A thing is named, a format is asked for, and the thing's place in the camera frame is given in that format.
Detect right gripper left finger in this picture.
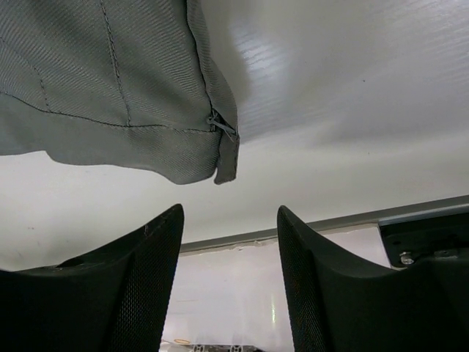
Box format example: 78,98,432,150
1,205,184,351

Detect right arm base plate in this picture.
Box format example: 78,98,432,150
379,211,468,268

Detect aluminium table edge rail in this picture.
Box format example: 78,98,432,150
181,195,468,253

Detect grey pleated skirt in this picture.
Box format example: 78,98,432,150
1,1,240,185

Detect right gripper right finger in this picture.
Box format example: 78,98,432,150
277,206,468,351

